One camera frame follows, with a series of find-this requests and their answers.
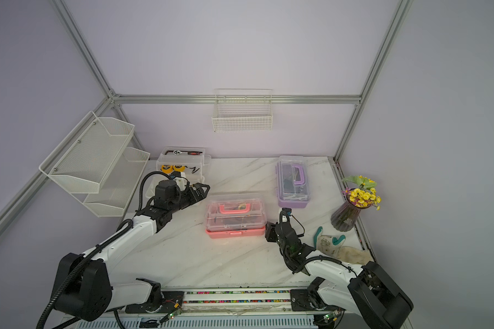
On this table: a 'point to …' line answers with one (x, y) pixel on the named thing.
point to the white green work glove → (326, 245)
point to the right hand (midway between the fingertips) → (271, 226)
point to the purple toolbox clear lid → (293, 179)
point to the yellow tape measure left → (166, 168)
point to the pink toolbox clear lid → (234, 211)
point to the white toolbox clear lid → (187, 162)
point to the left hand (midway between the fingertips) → (202, 192)
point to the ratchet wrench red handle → (178, 152)
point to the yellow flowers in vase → (361, 195)
